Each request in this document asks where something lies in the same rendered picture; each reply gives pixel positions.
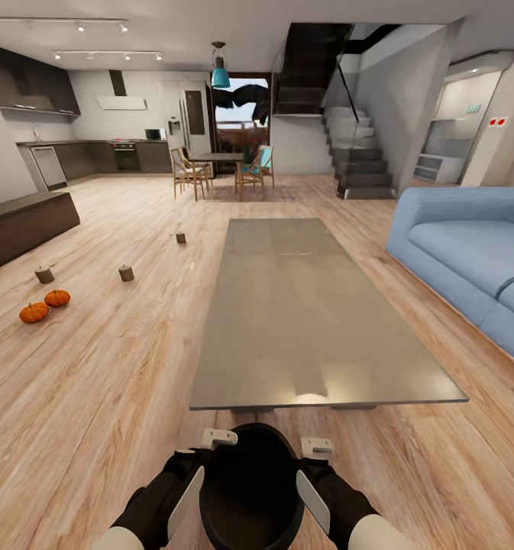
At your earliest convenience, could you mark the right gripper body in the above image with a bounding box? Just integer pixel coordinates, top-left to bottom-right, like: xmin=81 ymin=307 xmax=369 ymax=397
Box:
xmin=285 ymin=458 xmax=305 ymax=485

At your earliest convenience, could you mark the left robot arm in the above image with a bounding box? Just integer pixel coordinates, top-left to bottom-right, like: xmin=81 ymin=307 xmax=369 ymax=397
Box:
xmin=90 ymin=429 xmax=238 ymax=550

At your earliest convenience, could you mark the pumpkin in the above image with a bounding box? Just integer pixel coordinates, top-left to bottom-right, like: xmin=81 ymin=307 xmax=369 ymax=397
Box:
xmin=19 ymin=302 xmax=50 ymax=323
xmin=44 ymin=290 xmax=70 ymax=307

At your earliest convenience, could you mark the cauldron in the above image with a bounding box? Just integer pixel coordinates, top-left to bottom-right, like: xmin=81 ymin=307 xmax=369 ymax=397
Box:
xmin=199 ymin=422 xmax=305 ymax=550

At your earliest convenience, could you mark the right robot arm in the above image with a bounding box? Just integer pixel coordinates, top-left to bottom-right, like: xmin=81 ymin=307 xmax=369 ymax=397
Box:
xmin=285 ymin=438 xmax=421 ymax=550

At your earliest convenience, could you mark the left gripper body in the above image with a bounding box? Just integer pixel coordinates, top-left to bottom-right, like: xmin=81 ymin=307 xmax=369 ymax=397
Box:
xmin=192 ymin=448 xmax=230 ymax=479

